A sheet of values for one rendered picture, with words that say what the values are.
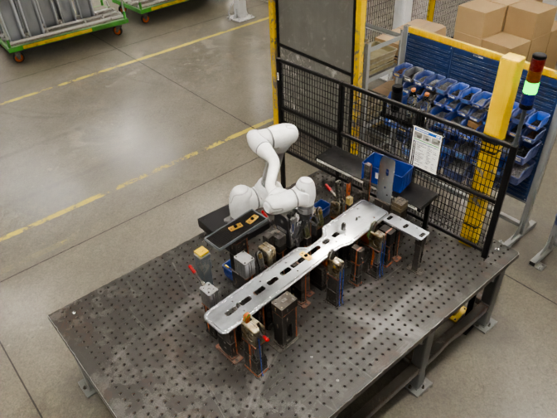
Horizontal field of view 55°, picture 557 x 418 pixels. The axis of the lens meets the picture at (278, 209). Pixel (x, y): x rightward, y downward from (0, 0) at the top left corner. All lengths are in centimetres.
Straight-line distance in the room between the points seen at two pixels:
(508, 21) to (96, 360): 590
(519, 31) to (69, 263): 554
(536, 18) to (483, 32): 57
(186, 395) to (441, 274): 172
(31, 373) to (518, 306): 359
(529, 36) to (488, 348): 411
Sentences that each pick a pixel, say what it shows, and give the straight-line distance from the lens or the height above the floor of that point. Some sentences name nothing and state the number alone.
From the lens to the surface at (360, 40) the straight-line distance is 494.
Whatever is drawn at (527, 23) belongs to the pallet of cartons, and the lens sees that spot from 716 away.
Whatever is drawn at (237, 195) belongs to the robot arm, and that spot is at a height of 101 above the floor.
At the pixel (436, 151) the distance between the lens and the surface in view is 356.
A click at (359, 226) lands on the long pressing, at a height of 100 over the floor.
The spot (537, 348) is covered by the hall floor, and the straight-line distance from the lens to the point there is 431.
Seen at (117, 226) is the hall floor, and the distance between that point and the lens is 523.
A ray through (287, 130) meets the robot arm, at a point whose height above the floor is 153.
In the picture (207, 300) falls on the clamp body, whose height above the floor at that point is 101.
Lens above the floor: 317
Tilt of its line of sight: 38 degrees down
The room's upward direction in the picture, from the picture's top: 3 degrees counter-clockwise
